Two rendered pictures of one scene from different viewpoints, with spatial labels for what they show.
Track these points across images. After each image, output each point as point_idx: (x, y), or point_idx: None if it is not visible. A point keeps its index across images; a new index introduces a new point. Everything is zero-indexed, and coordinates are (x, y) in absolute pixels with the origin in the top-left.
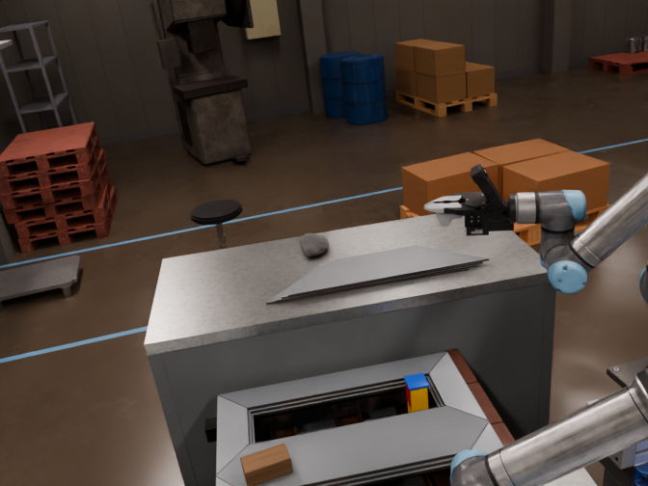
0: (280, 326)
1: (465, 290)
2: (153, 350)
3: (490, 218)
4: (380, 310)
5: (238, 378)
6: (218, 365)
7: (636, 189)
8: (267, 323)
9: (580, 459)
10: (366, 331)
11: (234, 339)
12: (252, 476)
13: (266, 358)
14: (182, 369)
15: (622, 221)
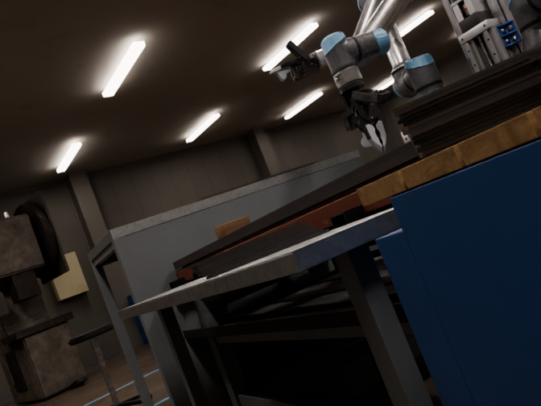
0: (204, 205)
1: (311, 167)
2: (117, 234)
3: (306, 67)
4: (265, 186)
5: (184, 252)
6: (167, 243)
7: (363, 10)
8: (194, 203)
9: (387, 14)
10: (262, 203)
11: (175, 219)
12: (227, 227)
13: (200, 232)
14: (141, 250)
15: (364, 23)
